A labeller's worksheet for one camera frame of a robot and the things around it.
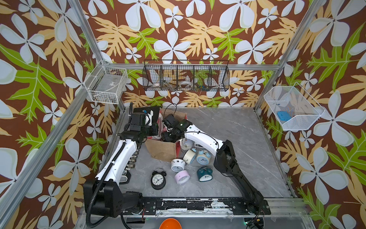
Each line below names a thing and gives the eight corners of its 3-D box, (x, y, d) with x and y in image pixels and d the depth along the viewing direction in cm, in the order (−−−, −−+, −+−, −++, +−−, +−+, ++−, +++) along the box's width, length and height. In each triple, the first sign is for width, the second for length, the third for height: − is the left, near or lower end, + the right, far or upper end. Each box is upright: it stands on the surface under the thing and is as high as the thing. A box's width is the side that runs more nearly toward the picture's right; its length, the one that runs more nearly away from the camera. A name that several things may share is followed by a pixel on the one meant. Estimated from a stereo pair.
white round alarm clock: (171, 172, 87) (170, 167, 81) (171, 163, 91) (171, 158, 85) (184, 172, 87) (185, 167, 81) (184, 163, 91) (185, 158, 85)
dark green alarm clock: (197, 181, 84) (199, 176, 77) (196, 171, 88) (198, 166, 81) (210, 181, 84) (213, 176, 77) (209, 171, 88) (212, 166, 81)
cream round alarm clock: (181, 161, 92) (181, 156, 87) (187, 152, 96) (187, 148, 90) (189, 166, 90) (189, 162, 84) (195, 157, 93) (196, 153, 88)
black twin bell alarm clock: (151, 189, 82) (149, 187, 79) (153, 170, 89) (152, 167, 86) (165, 189, 82) (164, 187, 79) (166, 170, 89) (166, 167, 86)
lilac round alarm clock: (178, 186, 82) (178, 183, 76) (174, 178, 85) (174, 174, 80) (189, 180, 84) (190, 176, 79) (185, 172, 88) (185, 167, 82)
